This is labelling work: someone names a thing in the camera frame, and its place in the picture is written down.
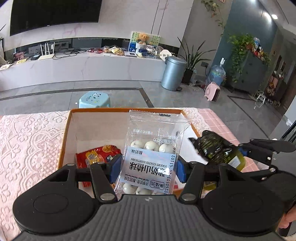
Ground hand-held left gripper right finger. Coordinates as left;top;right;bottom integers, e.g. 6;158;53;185
177;159;243;203

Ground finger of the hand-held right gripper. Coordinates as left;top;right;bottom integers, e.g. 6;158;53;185
250;138;296;154
239;145;273;166

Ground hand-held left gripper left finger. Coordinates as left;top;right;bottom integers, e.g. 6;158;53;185
47;154;122;203

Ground red snack packet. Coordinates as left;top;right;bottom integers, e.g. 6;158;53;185
76;145;122;187

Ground dark green snack packet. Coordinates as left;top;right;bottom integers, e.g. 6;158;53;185
188;130;247;172

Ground clear packet of white balls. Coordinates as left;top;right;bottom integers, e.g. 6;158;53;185
114;110;191;196

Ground orange cardboard box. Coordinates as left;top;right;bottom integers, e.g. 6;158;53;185
57;107;203;200

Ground person's right hand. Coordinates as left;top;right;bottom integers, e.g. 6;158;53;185
280;207;296;237

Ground white step stool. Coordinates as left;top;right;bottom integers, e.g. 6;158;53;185
254;91;266;108

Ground blue plastic stool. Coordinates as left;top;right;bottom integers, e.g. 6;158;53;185
79;91;112;109

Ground grey blue cabinet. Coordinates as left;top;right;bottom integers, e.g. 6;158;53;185
233;50;270;93

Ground pink fan heater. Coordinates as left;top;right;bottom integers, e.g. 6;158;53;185
205;82;222;102

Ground blue water bottle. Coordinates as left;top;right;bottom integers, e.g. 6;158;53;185
209;58;226;87

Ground white lace tablecloth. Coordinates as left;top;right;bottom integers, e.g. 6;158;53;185
0;107;206;232

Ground row of small bottles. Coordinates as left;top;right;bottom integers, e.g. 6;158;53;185
247;37;271;61

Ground long leaf potted plant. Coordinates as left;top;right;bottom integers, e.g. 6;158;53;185
177;36;216;84

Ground grey metal trash can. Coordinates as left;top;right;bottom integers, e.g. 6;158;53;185
161;56;188;91

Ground green climbing plant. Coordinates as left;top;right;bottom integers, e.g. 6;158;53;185
228;34;255;82

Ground white marble television console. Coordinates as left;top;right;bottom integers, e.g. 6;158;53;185
0;50;167;92

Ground pile of snack bags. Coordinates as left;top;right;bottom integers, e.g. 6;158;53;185
103;46;124;56

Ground round white sign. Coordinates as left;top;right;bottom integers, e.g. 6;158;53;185
159;47;171;61

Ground white router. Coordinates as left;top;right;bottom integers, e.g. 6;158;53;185
38;42;56;61

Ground brown teddy bear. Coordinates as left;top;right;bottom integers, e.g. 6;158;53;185
136;33;148;45

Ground green picture board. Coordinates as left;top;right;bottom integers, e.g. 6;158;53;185
129;31;160;55

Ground hanging vine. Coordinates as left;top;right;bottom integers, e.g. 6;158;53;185
201;0;226;35

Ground white floor cable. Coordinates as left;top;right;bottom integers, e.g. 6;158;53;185
191;80;206;90

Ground black cables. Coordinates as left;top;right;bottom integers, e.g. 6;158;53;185
52;47;80;59

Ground black wall television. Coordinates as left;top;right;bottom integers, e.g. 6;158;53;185
10;0;102;36

